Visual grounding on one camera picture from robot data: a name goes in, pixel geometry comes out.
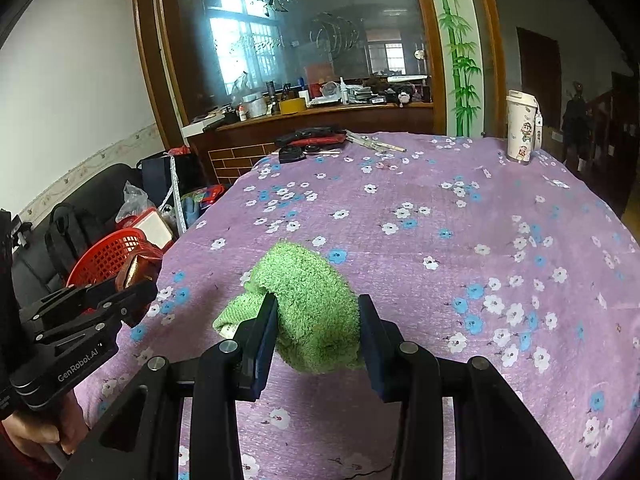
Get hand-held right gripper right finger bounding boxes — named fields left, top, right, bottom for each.
left=357, top=294, right=576, bottom=480

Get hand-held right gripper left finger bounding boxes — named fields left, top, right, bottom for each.
left=57, top=291, right=279, bottom=480

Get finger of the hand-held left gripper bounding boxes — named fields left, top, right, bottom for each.
left=20, top=280, right=158, bottom=343

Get red plastic basket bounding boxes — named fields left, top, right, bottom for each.
left=65, top=228, right=163, bottom=291

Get green fluffy towel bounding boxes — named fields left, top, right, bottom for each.
left=212, top=240, right=368, bottom=373

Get person's left forearm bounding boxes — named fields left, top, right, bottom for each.
left=0, top=430, right=61, bottom=480

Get person's left hand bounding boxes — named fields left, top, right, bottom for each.
left=2, top=387, right=91, bottom=456

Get white red-rimmed container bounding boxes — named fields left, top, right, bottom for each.
left=131, top=208, right=175, bottom=251

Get black backpack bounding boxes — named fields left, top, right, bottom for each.
left=45, top=203, right=106, bottom=276

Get clear plastic bag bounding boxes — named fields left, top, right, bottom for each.
left=116, top=181, right=157, bottom=223

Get black sofa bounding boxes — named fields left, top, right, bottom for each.
left=10, top=162, right=146, bottom=306

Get white patterned ribbon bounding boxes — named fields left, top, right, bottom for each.
left=169, top=155, right=187, bottom=233

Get colourful plastic package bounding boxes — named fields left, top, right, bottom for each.
left=180, top=185, right=226, bottom=226

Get dark shopping bag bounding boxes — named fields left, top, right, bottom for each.
left=136, top=152, right=201, bottom=206

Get purple floral tablecloth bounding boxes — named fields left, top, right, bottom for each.
left=75, top=132, right=640, bottom=480

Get metal folding tool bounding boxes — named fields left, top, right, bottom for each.
left=345, top=130, right=406, bottom=153

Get red fabric case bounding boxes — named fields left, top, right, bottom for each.
left=295, top=132, right=348, bottom=147

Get wooden glass partition cabinet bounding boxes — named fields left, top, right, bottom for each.
left=131, top=0, right=506, bottom=186

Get white cartoon tumbler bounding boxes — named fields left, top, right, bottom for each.
left=505, top=90, right=543, bottom=166

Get dark hanging clothes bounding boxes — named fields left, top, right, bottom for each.
left=562, top=82, right=591, bottom=161

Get brown wooden door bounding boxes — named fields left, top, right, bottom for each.
left=516, top=27, right=563, bottom=133

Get black long-handled tool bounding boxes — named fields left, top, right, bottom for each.
left=275, top=127, right=341, bottom=148

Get green bamboo wall decal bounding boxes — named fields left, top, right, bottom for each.
left=422, top=0, right=486, bottom=138

